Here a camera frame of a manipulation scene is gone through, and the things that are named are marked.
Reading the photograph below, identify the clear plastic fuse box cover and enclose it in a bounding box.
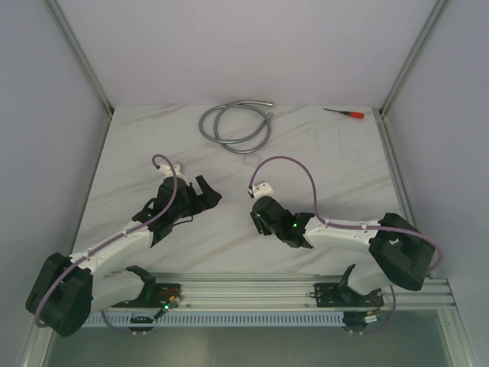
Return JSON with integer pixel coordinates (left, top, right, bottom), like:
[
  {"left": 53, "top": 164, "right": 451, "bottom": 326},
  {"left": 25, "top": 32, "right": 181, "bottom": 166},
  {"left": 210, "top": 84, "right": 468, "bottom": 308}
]
[{"left": 243, "top": 153, "right": 262, "bottom": 167}]

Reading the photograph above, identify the perforated cable duct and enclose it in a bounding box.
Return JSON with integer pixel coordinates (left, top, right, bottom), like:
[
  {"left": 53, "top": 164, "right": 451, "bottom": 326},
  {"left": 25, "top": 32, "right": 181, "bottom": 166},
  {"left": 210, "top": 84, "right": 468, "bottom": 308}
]
[{"left": 82, "top": 313, "right": 383, "bottom": 329}]

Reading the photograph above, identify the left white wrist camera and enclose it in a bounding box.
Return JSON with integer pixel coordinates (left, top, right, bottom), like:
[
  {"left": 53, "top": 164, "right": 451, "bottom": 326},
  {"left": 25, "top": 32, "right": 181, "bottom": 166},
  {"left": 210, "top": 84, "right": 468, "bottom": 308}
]
[{"left": 156, "top": 164, "right": 189, "bottom": 185}]

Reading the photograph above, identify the red handled screwdriver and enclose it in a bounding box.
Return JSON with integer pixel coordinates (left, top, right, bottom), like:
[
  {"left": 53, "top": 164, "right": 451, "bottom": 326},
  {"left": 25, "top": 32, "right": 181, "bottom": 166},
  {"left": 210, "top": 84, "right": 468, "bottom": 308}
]
[{"left": 324, "top": 109, "right": 364, "bottom": 119}]

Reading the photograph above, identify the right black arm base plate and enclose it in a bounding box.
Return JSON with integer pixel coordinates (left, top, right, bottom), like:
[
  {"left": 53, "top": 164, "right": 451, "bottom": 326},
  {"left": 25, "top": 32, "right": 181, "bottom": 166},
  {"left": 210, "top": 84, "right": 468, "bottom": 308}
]
[{"left": 309, "top": 283, "right": 384, "bottom": 308}]

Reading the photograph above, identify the aluminium rail frame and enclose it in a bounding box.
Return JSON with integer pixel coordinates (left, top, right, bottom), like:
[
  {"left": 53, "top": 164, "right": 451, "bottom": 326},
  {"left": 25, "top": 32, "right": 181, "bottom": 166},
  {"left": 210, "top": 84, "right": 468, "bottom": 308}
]
[{"left": 37, "top": 271, "right": 458, "bottom": 317}]

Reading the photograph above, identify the grey coiled metal hose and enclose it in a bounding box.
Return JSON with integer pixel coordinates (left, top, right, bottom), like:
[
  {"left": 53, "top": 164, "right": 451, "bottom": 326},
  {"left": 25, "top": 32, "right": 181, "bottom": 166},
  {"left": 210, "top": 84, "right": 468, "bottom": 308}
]
[{"left": 198, "top": 99, "right": 275, "bottom": 155}]

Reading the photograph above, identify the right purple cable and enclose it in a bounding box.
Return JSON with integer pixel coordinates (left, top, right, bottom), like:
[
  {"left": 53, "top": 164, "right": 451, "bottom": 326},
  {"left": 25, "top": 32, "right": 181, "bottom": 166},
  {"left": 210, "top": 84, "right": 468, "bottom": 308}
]
[{"left": 248, "top": 155, "right": 445, "bottom": 336}]

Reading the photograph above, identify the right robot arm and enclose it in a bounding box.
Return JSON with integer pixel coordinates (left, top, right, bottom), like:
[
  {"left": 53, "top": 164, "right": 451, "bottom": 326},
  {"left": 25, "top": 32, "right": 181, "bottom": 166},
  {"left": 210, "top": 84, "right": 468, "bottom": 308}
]
[{"left": 251, "top": 196, "right": 436, "bottom": 305}]

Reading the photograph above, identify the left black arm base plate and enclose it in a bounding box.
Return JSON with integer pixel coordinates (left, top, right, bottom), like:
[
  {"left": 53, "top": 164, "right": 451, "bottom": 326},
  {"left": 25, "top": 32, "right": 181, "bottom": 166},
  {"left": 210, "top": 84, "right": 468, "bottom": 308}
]
[{"left": 112, "top": 283, "right": 181, "bottom": 308}]

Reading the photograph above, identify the black fuse box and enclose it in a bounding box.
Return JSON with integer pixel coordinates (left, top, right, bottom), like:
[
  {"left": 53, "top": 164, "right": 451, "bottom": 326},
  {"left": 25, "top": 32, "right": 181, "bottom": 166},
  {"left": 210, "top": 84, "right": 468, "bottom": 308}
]
[{"left": 250, "top": 212, "right": 268, "bottom": 235}]

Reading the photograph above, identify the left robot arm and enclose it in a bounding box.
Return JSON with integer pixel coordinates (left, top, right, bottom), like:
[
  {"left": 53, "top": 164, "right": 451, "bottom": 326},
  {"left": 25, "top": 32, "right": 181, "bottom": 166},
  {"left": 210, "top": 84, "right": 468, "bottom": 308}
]
[{"left": 25, "top": 176, "right": 222, "bottom": 336}]

